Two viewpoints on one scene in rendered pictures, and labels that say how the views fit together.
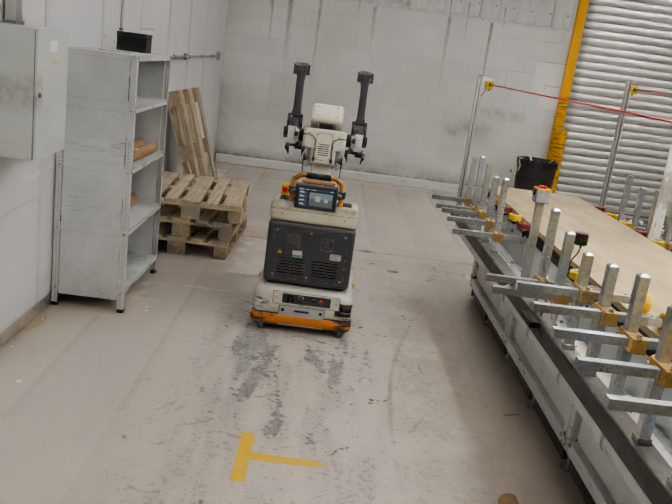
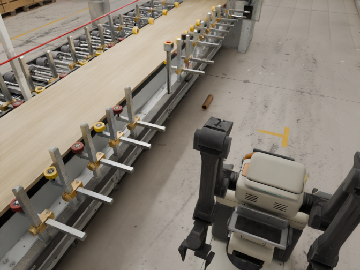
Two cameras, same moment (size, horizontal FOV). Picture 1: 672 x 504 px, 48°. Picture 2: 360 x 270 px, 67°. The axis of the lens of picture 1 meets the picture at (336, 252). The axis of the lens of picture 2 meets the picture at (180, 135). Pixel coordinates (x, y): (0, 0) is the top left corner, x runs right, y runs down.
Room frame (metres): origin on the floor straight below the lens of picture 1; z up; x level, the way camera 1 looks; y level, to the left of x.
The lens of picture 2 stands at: (5.79, 0.12, 2.13)
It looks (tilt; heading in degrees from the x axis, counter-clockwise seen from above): 39 degrees down; 203
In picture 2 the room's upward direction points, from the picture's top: 1 degrees clockwise
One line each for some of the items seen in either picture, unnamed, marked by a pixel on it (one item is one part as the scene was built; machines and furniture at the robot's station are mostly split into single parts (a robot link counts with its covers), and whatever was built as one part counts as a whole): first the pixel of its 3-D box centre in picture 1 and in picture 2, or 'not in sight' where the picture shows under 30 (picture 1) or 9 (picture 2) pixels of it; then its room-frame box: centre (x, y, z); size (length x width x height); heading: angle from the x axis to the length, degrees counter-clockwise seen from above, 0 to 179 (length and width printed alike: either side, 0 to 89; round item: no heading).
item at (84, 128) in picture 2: (483, 199); (91, 153); (4.83, -0.91, 0.92); 0.04 x 0.04 x 0.48; 2
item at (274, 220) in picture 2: (322, 163); (257, 228); (4.99, 0.17, 0.99); 0.28 x 0.16 x 0.22; 91
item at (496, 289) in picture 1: (542, 295); (194, 60); (3.04, -0.89, 0.84); 0.43 x 0.03 x 0.04; 92
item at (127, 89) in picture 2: (499, 218); (130, 114); (4.33, -0.92, 0.91); 0.04 x 0.04 x 0.48; 2
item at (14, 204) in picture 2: not in sight; (21, 208); (5.30, -1.04, 0.85); 0.08 x 0.08 x 0.11
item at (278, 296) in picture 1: (306, 300); not in sight; (4.37, 0.14, 0.23); 0.41 x 0.02 x 0.08; 91
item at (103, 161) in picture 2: (474, 214); (104, 162); (4.79, -0.86, 0.83); 0.43 x 0.03 x 0.04; 92
